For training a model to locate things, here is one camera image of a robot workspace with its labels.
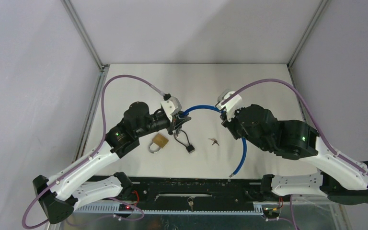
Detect brass padlock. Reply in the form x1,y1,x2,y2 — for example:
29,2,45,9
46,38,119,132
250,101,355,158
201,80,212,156
148,133,169,154

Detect black cable lock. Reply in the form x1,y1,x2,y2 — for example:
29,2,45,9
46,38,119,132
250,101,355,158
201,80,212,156
173,129,195,154

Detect small silver keys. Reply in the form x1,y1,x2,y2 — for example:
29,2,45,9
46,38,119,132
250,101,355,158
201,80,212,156
209,138,219,146

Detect blue cable lock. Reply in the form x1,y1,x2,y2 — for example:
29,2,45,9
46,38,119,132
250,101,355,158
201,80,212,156
176,104,248,178

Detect padlock key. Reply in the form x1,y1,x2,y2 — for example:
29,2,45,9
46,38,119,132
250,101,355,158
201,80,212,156
187,197,194,212

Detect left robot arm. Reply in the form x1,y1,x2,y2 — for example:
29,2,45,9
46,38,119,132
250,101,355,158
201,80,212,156
33,99,191,224

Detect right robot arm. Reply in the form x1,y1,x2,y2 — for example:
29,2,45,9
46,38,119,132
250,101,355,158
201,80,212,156
220,104,368,205

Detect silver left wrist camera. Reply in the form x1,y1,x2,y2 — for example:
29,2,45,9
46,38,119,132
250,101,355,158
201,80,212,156
161,96,182,122

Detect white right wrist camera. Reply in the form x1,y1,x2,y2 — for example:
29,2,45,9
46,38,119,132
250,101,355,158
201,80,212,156
215,89,244,122

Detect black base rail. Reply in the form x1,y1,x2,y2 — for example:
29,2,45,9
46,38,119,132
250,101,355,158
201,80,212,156
103,176,286,213

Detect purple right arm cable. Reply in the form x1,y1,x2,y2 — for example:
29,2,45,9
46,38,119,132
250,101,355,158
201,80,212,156
218,78,368,230

